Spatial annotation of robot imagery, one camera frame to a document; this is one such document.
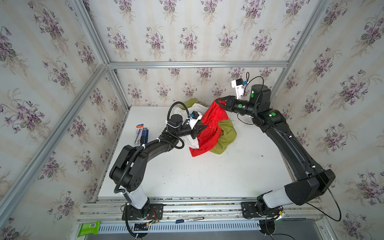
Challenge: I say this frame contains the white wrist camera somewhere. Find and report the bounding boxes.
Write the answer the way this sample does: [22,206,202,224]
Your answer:
[187,111,203,129]
[231,78,248,100]

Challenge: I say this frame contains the aluminium rail frame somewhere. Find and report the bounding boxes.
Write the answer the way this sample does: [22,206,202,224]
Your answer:
[75,198,325,223]

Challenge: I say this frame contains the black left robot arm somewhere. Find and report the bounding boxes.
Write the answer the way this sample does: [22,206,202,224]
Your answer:
[109,102,207,214]

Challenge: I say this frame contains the white slotted cable duct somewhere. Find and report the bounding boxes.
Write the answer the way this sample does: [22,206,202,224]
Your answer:
[95,220,262,235]

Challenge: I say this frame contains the green wet wipes pack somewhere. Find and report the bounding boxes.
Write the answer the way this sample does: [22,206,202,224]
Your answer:
[77,221,101,238]

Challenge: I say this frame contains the red cloth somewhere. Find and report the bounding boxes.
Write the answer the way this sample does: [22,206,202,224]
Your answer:
[190,101,229,157]

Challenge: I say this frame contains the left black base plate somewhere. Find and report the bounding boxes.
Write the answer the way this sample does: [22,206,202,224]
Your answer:
[122,204,164,221]

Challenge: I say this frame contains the blue silver pen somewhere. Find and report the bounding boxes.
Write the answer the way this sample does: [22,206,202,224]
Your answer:
[175,217,205,224]

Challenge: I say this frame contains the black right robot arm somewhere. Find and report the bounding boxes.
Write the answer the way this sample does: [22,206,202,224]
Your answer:
[215,84,336,218]

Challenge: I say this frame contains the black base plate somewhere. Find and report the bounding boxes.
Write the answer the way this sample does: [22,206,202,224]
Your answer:
[241,201,283,219]
[122,204,164,221]

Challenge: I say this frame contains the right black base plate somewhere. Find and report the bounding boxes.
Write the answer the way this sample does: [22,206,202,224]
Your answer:
[241,201,283,219]

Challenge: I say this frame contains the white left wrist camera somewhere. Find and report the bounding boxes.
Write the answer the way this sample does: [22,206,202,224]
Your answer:
[187,111,203,129]

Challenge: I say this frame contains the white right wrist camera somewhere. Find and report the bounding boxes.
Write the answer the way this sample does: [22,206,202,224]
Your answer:
[231,78,248,100]

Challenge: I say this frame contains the red blue packaged tool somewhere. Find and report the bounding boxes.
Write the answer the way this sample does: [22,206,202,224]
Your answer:
[134,124,149,147]

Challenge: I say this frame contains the olive green cloth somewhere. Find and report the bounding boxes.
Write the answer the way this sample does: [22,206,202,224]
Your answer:
[182,99,237,155]

